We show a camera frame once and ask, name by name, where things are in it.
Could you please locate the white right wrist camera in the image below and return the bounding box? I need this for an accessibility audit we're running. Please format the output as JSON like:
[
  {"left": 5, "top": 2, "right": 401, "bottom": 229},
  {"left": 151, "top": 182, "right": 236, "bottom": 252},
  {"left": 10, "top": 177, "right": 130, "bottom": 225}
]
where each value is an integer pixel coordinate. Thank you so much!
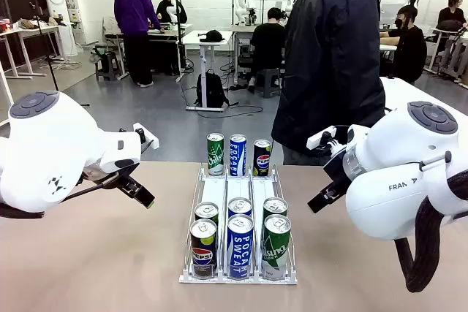
[{"left": 306, "top": 125, "right": 339, "bottom": 156}]

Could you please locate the green Chilsung cider can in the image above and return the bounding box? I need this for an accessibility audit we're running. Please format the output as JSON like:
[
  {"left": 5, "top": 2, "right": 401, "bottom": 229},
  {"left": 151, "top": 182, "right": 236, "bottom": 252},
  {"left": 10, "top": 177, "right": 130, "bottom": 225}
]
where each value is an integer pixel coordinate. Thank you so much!
[
  {"left": 262, "top": 197, "right": 289, "bottom": 220},
  {"left": 206, "top": 132, "right": 225, "bottom": 176},
  {"left": 261, "top": 213, "right": 293, "bottom": 280}
]

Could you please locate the dark stool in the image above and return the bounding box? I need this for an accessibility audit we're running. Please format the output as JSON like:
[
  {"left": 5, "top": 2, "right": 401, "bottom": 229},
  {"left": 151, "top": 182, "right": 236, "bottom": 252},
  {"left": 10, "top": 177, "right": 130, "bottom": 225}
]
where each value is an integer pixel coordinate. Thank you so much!
[{"left": 94, "top": 47, "right": 120, "bottom": 82}]

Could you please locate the white work table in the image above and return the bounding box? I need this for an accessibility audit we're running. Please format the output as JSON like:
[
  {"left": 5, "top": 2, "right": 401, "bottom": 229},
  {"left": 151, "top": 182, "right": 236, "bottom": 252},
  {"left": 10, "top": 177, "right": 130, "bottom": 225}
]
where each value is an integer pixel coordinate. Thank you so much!
[
  {"left": 105, "top": 23, "right": 193, "bottom": 83},
  {"left": 230, "top": 23, "right": 290, "bottom": 75}
]

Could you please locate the person in purple hoodie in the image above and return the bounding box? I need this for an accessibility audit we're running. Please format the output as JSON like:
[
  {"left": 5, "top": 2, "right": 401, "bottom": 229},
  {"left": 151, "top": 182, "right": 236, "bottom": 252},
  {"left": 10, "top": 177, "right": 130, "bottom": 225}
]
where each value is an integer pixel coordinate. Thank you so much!
[{"left": 113, "top": 0, "right": 165, "bottom": 89}]

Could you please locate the black backpack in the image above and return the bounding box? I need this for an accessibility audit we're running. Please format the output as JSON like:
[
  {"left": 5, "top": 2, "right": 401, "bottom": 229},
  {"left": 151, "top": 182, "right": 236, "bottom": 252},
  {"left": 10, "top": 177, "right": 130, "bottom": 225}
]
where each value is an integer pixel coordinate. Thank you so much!
[{"left": 195, "top": 69, "right": 230, "bottom": 108}]

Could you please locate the dark-haired person in black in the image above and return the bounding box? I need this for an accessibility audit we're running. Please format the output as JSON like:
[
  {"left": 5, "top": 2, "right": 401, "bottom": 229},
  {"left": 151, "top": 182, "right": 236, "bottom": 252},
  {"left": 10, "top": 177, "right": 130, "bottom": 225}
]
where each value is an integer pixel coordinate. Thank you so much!
[{"left": 437, "top": 0, "right": 468, "bottom": 34}]

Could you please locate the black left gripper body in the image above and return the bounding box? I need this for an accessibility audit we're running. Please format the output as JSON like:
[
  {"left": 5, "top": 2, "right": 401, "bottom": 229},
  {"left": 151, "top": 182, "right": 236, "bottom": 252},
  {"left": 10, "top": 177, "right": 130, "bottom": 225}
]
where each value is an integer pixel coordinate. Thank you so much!
[{"left": 82, "top": 165, "right": 128, "bottom": 191}]

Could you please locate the large white rounded table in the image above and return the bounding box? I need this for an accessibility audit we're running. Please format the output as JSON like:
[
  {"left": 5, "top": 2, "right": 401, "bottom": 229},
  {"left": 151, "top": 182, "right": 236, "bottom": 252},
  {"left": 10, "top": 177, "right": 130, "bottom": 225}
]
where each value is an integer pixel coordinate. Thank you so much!
[{"left": 380, "top": 77, "right": 468, "bottom": 116}]

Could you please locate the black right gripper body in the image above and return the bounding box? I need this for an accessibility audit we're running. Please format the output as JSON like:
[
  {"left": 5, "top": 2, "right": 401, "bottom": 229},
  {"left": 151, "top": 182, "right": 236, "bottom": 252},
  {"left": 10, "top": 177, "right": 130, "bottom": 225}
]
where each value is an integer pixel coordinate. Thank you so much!
[{"left": 321, "top": 147, "right": 354, "bottom": 189}]

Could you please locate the grey plastic stool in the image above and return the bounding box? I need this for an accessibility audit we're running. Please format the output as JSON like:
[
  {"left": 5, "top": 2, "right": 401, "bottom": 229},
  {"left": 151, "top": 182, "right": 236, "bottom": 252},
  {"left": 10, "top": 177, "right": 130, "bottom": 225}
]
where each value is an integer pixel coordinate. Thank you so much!
[{"left": 254, "top": 68, "right": 282, "bottom": 99}]

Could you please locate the dark left arm cable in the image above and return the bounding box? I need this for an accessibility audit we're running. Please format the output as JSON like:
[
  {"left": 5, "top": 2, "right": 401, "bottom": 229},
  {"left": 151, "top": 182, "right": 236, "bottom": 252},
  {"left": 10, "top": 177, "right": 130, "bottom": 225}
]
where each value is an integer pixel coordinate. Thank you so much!
[{"left": 0, "top": 201, "right": 45, "bottom": 220}]

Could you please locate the black Pepsi can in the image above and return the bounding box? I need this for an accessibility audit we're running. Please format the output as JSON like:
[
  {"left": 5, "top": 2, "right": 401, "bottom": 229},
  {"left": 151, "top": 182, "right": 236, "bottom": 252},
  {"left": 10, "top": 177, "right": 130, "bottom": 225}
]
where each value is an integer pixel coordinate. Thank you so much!
[
  {"left": 253, "top": 139, "right": 272, "bottom": 178},
  {"left": 194, "top": 202, "right": 219, "bottom": 225},
  {"left": 189, "top": 218, "right": 218, "bottom": 279}
]

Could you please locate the seated person in black shirt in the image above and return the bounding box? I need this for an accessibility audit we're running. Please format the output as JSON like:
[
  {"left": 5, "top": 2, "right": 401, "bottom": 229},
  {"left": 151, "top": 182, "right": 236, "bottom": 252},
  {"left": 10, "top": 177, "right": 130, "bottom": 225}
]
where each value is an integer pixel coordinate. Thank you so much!
[{"left": 380, "top": 4, "right": 428, "bottom": 85}]

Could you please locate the black cap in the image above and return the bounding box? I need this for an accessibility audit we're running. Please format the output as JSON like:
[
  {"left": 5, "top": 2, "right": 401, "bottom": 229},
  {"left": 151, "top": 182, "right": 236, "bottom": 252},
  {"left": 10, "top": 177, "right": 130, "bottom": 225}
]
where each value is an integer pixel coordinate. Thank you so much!
[{"left": 198, "top": 29, "right": 226, "bottom": 43}]

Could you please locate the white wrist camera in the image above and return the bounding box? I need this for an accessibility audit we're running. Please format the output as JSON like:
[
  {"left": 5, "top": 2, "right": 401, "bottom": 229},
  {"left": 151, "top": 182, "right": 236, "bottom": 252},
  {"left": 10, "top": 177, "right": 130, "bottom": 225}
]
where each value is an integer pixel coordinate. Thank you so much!
[
  {"left": 306, "top": 125, "right": 339, "bottom": 156},
  {"left": 132, "top": 123, "right": 160, "bottom": 151}
]

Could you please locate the blue Pocari Sweat can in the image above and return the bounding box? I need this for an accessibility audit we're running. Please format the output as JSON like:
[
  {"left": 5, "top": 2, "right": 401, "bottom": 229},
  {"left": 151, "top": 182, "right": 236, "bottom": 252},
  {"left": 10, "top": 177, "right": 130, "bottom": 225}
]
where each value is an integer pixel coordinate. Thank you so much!
[
  {"left": 229, "top": 134, "right": 248, "bottom": 177},
  {"left": 227, "top": 197, "right": 253, "bottom": 220},
  {"left": 226, "top": 214, "right": 255, "bottom": 279}
]

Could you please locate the dark braided right arm cable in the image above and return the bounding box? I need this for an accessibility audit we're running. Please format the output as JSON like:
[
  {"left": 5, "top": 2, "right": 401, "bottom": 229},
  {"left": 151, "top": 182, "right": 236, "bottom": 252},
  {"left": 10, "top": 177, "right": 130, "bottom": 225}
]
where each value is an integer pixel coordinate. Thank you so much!
[{"left": 396, "top": 171, "right": 468, "bottom": 294}]

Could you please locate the person in black and white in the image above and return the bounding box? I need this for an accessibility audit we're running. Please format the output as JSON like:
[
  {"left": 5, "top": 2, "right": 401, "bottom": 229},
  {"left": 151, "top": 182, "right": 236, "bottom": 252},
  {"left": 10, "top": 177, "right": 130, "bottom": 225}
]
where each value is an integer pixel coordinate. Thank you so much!
[{"left": 155, "top": 0, "right": 188, "bottom": 24}]

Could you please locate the person in dark jacket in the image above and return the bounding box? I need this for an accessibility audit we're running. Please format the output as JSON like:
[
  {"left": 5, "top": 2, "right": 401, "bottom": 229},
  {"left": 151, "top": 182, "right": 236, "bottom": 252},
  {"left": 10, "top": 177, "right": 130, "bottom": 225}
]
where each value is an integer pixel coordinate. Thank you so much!
[{"left": 271, "top": 0, "right": 387, "bottom": 166}]

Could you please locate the white height-adjustable table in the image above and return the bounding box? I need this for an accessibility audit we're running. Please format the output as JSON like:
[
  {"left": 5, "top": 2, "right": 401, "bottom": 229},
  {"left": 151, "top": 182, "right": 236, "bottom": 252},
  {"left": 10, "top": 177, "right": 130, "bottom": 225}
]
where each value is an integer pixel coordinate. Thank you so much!
[{"left": 181, "top": 29, "right": 234, "bottom": 113}]

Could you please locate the black tripod stand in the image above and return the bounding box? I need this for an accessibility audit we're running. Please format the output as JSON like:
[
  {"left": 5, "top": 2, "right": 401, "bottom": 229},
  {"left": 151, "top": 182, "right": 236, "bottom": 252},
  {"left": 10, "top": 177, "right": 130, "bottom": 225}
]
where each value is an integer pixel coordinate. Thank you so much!
[{"left": 29, "top": 1, "right": 91, "bottom": 107}]

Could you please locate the white three-lane can rack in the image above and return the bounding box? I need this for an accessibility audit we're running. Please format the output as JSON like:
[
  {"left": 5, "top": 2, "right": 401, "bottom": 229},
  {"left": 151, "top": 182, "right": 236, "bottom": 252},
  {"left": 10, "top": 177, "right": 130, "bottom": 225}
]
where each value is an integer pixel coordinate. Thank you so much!
[{"left": 178, "top": 161, "right": 299, "bottom": 286}]

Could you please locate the white side table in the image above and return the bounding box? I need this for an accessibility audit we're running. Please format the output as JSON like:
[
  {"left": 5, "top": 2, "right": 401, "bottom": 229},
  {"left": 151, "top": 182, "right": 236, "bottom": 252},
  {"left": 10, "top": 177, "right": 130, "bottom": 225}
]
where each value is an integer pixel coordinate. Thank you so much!
[{"left": 0, "top": 25, "right": 67, "bottom": 79}]

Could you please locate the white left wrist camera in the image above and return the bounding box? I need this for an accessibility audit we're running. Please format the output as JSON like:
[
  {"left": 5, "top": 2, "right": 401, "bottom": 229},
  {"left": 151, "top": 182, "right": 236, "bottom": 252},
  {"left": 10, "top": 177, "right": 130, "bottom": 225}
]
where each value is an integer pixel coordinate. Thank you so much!
[{"left": 132, "top": 123, "right": 160, "bottom": 151}]

